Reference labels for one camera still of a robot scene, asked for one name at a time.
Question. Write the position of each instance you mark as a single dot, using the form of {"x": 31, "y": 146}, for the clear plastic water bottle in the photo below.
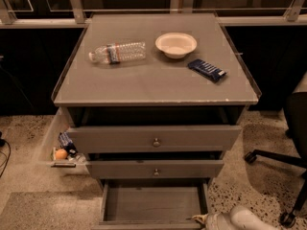
{"x": 115, "y": 53}

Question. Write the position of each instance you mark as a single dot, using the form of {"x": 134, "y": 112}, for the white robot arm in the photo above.
{"x": 238, "y": 218}

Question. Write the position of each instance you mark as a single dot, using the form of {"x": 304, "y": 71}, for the grey middle drawer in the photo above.
{"x": 154, "y": 169}

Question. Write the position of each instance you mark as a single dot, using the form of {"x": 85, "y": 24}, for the grey top drawer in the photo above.
{"x": 116, "y": 139}

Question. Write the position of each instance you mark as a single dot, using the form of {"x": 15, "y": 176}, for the clear plastic side bin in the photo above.
{"x": 51, "y": 143}

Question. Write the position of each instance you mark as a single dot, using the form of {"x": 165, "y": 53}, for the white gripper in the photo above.
{"x": 215, "y": 221}

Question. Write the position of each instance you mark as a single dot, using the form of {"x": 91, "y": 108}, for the metal window railing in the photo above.
{"x": 77, "y": 13}

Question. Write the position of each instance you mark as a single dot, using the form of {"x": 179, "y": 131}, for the grey drawer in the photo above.
{"x": 154, "y": 169}
{"x": 152, "y": 204}
{"x": 116, "y": 139}

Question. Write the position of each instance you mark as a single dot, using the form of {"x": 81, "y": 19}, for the blue packet in bin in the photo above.
{"x": 67, "y": 143}

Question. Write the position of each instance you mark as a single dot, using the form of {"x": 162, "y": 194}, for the black office chair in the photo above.
{"x": 295, "y": 111}

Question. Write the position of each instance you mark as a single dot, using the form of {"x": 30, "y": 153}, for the blue snack bag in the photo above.
{"x": 206, "y": 70}

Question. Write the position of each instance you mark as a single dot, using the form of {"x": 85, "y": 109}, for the orange fruit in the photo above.
{"x": 61, "y": 154}

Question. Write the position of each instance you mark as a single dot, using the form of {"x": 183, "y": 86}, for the grey bottom drawer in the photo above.
{"x": 152, "y": 204}

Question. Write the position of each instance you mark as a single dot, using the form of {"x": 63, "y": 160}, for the grey drawer cabinet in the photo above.
{"x": 156, "y": 90}

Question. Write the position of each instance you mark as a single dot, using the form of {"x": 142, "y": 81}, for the white paper bowl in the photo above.
{"x": 176, "y": 45}

